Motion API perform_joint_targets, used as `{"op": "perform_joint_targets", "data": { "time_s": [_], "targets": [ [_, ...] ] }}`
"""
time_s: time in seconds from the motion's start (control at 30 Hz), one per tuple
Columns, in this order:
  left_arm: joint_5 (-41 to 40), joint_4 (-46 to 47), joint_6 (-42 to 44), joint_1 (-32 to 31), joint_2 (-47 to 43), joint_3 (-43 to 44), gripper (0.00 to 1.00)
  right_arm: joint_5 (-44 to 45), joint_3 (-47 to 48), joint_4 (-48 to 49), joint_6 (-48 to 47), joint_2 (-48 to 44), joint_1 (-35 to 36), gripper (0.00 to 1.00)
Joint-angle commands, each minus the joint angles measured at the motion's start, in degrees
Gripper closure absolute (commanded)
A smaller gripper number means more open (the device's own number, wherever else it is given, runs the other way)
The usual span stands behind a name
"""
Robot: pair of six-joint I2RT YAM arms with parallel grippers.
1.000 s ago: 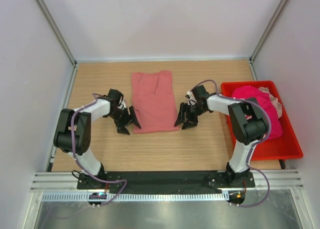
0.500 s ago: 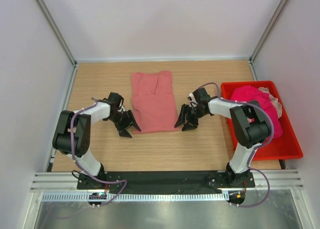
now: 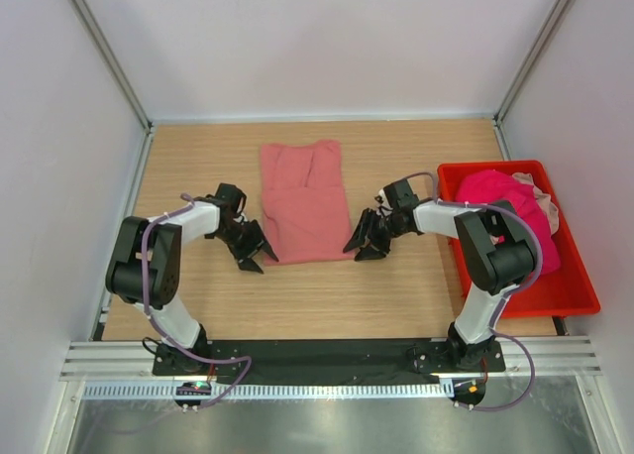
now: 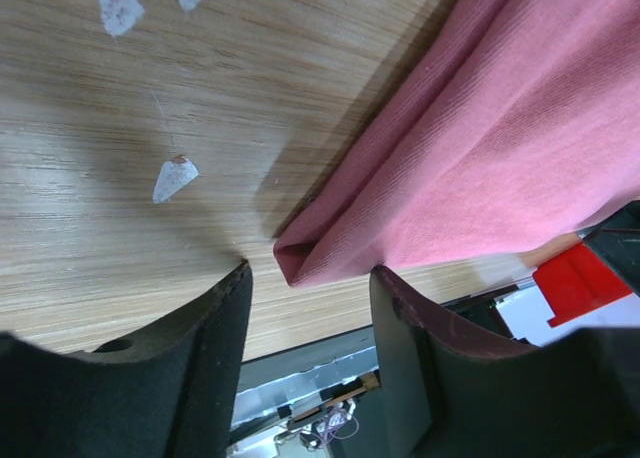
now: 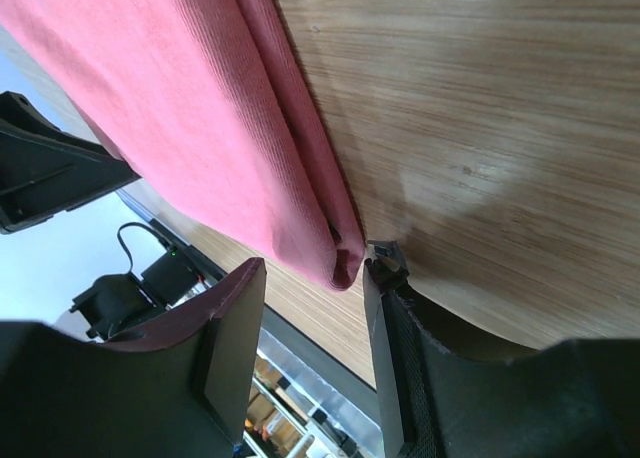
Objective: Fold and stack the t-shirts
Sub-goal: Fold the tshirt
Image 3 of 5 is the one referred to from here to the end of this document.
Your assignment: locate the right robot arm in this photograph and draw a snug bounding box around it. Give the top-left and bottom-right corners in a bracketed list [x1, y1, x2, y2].
[343, 176, 543, 366]

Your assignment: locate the aluminium corner post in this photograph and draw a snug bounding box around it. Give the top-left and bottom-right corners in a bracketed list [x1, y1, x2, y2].
[494, 0, 588, 126]
[68, 0, 153, 134]

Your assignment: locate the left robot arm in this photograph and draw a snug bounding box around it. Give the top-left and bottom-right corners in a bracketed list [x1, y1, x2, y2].
[105, 183, 278, 360]

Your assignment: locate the left aluminium corner post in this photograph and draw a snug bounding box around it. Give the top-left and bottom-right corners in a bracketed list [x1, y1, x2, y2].
[68, 0, 153, 134]

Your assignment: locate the red plastic bin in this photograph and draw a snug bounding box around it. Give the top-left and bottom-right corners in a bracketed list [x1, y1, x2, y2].
[438, 161, 600, 318]

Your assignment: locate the salmon pink t shirt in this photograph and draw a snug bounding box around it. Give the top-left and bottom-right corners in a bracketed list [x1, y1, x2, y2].
[260, 140, 353, 266]

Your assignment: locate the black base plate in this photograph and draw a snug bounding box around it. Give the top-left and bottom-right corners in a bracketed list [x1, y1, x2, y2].
[152, 339, 506, 404]

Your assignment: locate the right aluminium corner post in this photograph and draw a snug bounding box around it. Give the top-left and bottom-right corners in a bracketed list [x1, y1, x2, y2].
[494, 0, 588, 126]

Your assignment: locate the light pink t shirt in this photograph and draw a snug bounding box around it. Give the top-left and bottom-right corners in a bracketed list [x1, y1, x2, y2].
[512, 172, 560, 235]

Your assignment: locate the aluminium front rail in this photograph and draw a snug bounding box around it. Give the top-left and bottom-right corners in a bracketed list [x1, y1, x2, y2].
[60, 336, 601, 380]

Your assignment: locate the magenta t shirt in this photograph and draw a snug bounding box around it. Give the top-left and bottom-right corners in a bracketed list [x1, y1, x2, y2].
[455, 170, 561, 276]

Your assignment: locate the slotted cable duct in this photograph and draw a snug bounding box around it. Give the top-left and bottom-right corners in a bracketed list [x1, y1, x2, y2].
[83, 380, 454, 402]

